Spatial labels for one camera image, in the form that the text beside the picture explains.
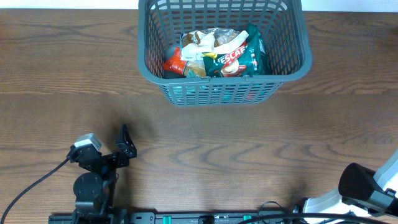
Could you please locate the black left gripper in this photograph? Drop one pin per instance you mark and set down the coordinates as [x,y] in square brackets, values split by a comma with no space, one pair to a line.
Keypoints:
[128,150]

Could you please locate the brown patterned snack bag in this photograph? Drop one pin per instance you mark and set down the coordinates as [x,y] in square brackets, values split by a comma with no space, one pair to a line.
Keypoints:
[214,40]

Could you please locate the green Nescafe coffee bag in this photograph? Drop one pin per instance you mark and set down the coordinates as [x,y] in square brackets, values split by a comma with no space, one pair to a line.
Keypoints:
[248,59]

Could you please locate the pale green plastic pouch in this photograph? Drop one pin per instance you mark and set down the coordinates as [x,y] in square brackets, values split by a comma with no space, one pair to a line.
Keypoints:
[180,91]

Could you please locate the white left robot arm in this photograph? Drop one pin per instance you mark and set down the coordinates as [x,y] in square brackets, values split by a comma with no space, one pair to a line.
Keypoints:
[95,189]

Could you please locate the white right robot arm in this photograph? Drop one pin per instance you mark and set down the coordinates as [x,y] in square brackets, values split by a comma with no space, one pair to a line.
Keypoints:
[362,194]

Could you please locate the grey plastic basket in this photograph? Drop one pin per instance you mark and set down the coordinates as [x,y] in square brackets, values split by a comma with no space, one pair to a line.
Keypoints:
[282,27]

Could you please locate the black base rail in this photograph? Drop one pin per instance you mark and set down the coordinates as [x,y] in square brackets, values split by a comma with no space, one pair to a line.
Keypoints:
[165,218]

